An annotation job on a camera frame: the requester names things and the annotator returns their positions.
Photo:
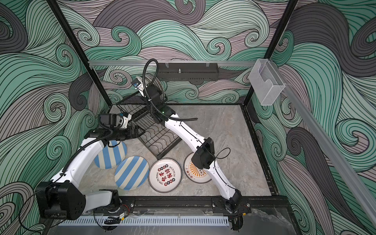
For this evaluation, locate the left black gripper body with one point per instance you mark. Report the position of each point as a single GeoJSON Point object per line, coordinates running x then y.
{"type": "Point", "coordinates": [126, 134]}

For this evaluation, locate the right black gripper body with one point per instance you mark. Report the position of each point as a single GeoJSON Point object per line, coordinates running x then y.
{"type": "Point", "coordinates": [155, 87]}

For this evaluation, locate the blue striped plate near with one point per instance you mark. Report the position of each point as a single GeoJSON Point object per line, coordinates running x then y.
{"type": "Point", "coordinates": [131, 173]}

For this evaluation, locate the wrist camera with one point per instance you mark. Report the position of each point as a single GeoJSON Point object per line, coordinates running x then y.
{"type": "Point", "coordinates": [134, 83]}
{"type": "Point", "coordinates": [124, 120]}

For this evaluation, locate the aluminium rail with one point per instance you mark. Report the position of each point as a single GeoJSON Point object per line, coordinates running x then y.
{"type": "Point", "coordinates": [350, 177]}
{"type": "Point", "coordinates": [143, 62]}

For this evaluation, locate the black perforated metal tray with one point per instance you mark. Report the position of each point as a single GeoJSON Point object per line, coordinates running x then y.
{"type": "Point", "coordinates": [192, 72]}

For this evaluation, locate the clear plastic holder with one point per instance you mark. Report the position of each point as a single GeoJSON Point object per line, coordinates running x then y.
{"type": "Point", "coordinates": [266, 80]}

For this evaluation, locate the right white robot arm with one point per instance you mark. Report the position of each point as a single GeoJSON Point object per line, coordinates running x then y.
{"type": "Point", "coordinates": [202, 148]}

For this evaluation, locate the white slotted cable duct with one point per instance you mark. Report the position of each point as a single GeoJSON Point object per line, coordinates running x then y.
{"type": "Point", "coordinates": [152, 221]}

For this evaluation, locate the aluminium rail right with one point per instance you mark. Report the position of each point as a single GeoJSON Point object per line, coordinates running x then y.
{"type": "Point", "coordinates": [350, 177]}

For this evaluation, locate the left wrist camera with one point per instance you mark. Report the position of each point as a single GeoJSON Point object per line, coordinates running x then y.
{"type": "Point", "coordinates": [124, 120]}

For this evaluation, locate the black wire dish rack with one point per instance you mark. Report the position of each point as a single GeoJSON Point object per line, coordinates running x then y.
{"type": "Point", "coordinates": [155, 137]}

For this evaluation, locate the green red rimmed plate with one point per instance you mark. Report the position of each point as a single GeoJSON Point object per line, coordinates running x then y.
{"type": "Point", "coordinates": [159, 85]}

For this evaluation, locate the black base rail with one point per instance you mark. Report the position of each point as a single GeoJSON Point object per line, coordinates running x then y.
{"type": "Point", "coordinates": [215, 204]}

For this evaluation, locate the blue striped plate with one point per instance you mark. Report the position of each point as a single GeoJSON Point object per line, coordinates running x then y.
{"type": "Point", "coordinates": [112, 155]}
{"type": "Point", "coordinates": [131, 173]}

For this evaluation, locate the orange sunburst plate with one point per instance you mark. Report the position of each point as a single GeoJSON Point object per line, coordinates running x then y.
{"type": "Point", "coordinates": [193, 173]}

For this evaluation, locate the white plate red characters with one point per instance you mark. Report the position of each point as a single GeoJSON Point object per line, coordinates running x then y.
{"type": "Point", "coordinates": [165, 175]}

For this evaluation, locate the blue striped plate far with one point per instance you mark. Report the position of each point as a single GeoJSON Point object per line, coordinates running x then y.
{"type": "Point", "coordinates": [112, 155]}

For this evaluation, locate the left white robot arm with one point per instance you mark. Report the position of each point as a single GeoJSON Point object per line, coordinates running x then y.
{"type": "Point", "coordinates": [60, 197]}

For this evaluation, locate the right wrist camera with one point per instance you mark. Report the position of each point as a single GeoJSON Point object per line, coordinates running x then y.
{"type": "Point", "coordinates": [134, 83]}

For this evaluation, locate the aluminium rail back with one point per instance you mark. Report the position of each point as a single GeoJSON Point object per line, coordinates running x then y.
{"type": "Point", "coordinates": [143, 62]}

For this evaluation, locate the cream plate with drawing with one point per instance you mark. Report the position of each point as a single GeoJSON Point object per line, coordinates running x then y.
{"type": "Point", "coordinates": [140, 86]}

